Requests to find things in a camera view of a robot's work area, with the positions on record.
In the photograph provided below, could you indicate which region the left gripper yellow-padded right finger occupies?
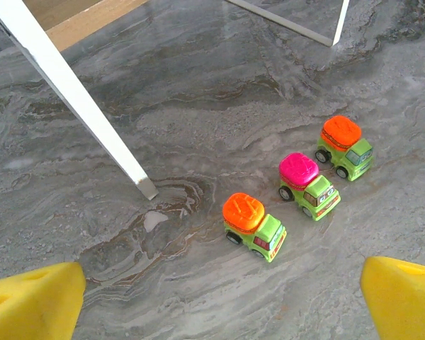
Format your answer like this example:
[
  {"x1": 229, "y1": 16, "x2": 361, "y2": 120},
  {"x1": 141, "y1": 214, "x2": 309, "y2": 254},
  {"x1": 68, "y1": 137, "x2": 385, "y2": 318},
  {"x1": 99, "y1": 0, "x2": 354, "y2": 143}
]
[{"x1": 360, "y1": 256, "x2": 425, "y2": 340}]

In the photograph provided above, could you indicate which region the left gripper yellow-padded left finger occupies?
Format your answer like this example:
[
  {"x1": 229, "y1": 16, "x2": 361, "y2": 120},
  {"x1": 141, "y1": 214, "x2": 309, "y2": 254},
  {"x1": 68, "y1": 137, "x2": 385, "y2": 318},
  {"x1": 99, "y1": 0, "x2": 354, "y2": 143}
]
[{"x1": 0, "y1": 261, "x2": 87, "y2": 340}]

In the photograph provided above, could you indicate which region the green toy truck pink load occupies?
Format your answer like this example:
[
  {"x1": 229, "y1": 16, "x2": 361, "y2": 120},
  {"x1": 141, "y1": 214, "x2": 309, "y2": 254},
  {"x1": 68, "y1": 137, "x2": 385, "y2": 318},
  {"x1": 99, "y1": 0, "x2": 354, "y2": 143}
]
[{"x1": 278, "y1": 152, "x2": 341, "y2": 222}]

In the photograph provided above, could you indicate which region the green toy truck orange load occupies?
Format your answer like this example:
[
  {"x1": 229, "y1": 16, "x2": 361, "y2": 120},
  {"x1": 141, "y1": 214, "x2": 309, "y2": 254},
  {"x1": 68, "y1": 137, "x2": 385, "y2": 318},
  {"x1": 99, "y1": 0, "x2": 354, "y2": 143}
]
[
  {"x1": 222, "y1": 192, "x2": 288, "y2": 264},
  {"x1": 314, "y1": 115, "x2": 375, "y2": 183}
]

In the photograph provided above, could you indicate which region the wooden shelf with white frame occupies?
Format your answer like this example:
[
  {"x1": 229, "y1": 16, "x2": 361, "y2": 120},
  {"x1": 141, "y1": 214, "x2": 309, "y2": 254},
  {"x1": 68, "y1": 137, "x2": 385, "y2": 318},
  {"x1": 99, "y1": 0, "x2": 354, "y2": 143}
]
[{"x1": 0, "y1": 0, "x2": 351, "y2": 202}]

